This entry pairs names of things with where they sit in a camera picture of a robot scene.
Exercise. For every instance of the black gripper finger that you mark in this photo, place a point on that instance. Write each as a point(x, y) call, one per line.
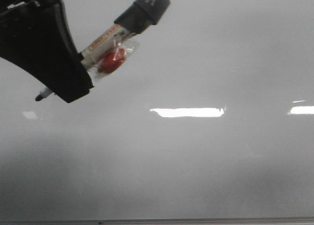
point(35, 37)

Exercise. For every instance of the black whiteboard marker pen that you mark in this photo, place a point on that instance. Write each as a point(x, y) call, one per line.
point(136, 19)

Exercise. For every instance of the white glossy whiteboard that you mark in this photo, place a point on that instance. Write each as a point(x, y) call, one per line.
point(211, 117)

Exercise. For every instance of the red item taped to marker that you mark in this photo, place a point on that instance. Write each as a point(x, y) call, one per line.
point(112, 59)

